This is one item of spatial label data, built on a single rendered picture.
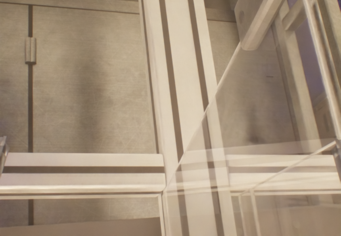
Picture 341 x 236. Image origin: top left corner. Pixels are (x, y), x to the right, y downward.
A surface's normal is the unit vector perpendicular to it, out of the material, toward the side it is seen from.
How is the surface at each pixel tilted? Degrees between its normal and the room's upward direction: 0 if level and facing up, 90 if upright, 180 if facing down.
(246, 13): 90
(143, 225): 90
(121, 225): 90
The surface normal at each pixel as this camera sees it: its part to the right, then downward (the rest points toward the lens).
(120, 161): 0.30, -0.43
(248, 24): -0.98, 0.03
